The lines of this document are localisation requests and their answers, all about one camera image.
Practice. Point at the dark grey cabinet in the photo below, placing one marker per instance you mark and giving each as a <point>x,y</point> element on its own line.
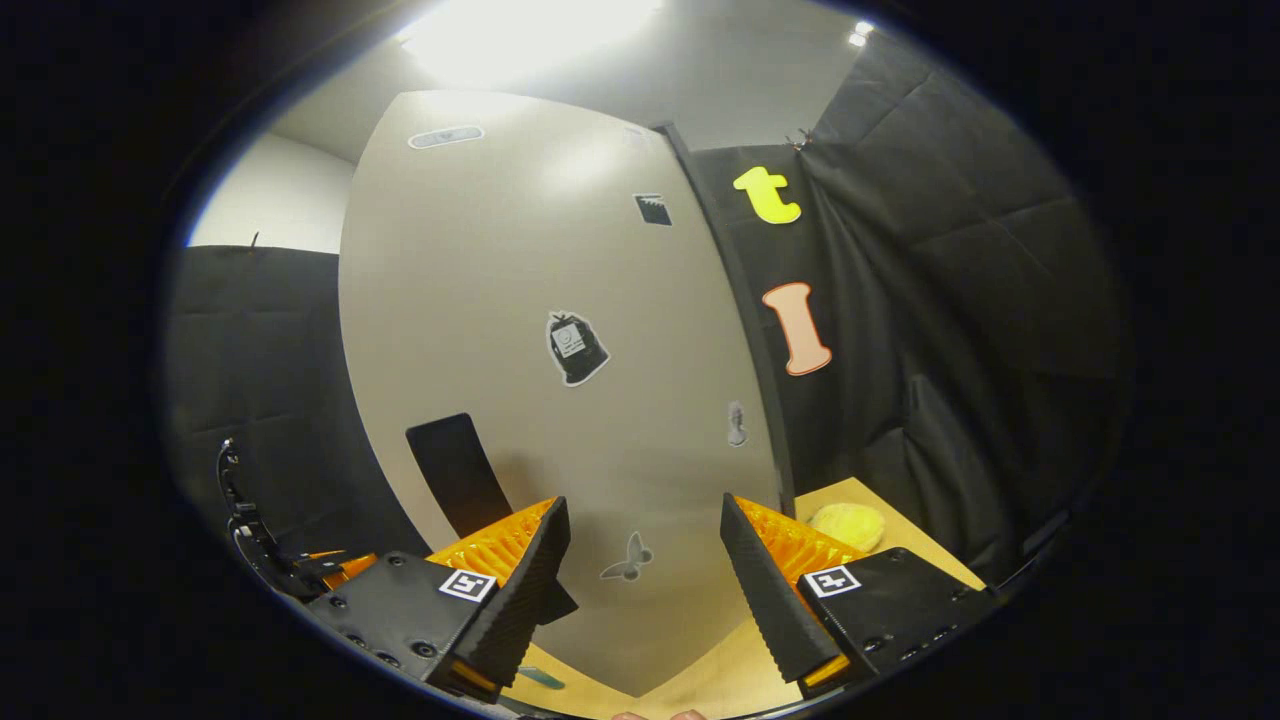
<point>745,320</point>

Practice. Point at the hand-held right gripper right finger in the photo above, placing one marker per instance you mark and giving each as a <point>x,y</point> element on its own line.
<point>765,590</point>

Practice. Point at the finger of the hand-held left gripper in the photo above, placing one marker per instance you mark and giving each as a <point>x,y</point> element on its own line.
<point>350,568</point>

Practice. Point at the grey-blue round coaster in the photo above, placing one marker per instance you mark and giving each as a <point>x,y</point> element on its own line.
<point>542,679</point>

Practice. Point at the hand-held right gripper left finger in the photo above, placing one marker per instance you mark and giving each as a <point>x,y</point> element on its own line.
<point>520,590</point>

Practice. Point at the black backdrop cloth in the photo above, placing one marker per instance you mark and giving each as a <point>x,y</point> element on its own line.
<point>1000,300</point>

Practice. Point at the large ceiling light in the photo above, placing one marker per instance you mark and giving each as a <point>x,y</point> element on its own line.
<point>530,35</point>

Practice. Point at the yellow round bun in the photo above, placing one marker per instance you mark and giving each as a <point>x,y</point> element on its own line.
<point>848,526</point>

